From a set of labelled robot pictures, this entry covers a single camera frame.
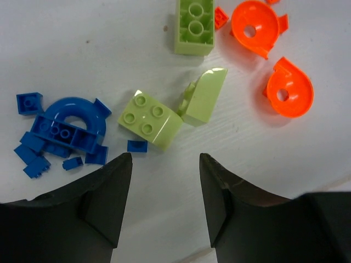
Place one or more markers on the orange funnel lego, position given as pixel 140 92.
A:
pixel 289 90
pixel 257 27

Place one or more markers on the green studded lego brick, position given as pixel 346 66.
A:
pixel 151 120

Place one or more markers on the orange funnel lego far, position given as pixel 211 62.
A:
pixel 257 27

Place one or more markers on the small blue lego piece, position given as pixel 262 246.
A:
pixel 29 103

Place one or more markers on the small blue lego plate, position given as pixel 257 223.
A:
pixel 98 157

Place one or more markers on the green curved lego brick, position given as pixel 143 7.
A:
pixel 200 97

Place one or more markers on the small blue lego slope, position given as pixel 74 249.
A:
pixel 25 154

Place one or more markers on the small blue lego tile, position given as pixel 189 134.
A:
pixel 137 146

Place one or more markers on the blue curved lego piece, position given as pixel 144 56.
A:
pixel 74 123

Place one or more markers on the orange funnel lego near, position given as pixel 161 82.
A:
pixel 289 90

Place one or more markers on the small blue lego block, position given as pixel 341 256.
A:
pixel 37 167

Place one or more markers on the small orange lego square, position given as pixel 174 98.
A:
pixel 220 18

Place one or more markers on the small orange lego tile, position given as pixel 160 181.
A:
pixel 272 1

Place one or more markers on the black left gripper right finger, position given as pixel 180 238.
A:
pixel 248 224

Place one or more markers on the large green rectangular lego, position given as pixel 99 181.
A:
pixel 194 27

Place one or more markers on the small blue lego brick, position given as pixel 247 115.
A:
pixel 72 163

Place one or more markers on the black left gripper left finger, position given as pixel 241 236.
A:
pixel 79 222

